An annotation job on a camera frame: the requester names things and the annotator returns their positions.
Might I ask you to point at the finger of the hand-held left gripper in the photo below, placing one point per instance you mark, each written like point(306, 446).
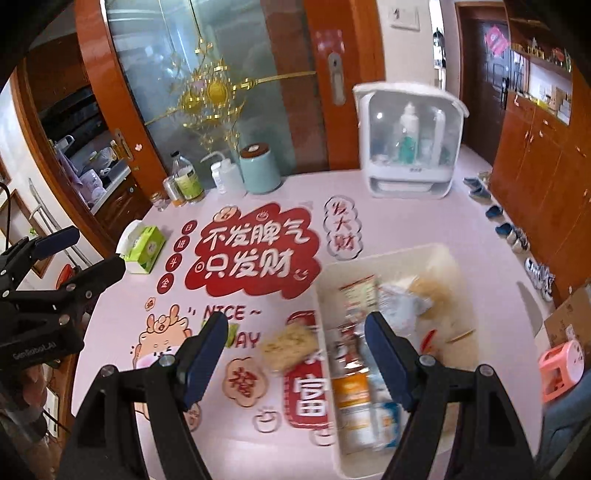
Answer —
point(92, 281)
point(57, 240)

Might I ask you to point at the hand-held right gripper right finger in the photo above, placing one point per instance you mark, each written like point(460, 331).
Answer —
point(392, 364)

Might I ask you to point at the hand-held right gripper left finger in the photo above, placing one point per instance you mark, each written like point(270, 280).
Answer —
point(203, 364)

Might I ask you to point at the green pastry packet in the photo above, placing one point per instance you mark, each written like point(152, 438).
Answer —
point(232, 333)

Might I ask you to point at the blue snack packet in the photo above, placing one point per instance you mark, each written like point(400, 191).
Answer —
point(388, 422)

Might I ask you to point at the beige cake packet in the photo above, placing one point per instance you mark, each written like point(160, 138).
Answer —
point(351, 406)

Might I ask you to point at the white plastic bin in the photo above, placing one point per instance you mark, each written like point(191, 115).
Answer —
point(455, 314)

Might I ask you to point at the square puffed rice cake bag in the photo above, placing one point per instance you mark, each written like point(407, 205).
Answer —
point(288, 344)

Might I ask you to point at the person's left hand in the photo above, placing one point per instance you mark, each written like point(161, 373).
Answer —
point(34, 392)

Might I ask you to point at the green tissue box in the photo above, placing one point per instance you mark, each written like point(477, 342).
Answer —
point(147, 249)

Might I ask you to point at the cluttered kitchen counter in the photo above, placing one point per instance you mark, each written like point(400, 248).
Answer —
point(97, 170)

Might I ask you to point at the small glass cup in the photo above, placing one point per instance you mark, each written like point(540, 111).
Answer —
point(159, 203)

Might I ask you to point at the clear glass jar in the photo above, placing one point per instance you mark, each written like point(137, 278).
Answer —
point(173, 194)

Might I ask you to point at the green label plastic bottle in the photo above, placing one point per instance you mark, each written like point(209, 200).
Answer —
point(188, 182)

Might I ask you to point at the printed pink tablecloth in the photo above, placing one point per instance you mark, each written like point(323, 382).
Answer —
point(415, 221)

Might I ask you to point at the pink plastic stool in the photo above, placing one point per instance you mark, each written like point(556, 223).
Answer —
point(561, 369)

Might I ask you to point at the white squeeze bottle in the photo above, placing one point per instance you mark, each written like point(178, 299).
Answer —
point(228, 177)

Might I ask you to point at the row of shoes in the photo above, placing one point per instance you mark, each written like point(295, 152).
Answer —
point(508, 230)

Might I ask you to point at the cardboard box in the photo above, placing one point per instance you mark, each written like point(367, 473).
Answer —
point(570, 318)

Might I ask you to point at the white sterilizer cabinet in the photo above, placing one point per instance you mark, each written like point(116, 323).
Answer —
point(406, 180)

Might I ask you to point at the grey blue cloth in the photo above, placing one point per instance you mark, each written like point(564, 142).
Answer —
point(568, 424)

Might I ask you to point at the teal canister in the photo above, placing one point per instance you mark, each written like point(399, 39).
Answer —
point(259, 170)

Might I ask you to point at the gold door ornament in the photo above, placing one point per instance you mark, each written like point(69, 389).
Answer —
point(207, 92)

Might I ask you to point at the wooden cabinet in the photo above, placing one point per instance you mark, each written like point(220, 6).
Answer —
point(540, 184)

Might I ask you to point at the wooden framed glass door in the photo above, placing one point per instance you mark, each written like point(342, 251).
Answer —
point(295, 92)

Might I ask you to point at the dark entrance door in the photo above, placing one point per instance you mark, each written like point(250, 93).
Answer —
point(480, 92)

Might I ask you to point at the white wall switch panel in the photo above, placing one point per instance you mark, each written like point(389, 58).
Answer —
point(404, 16)

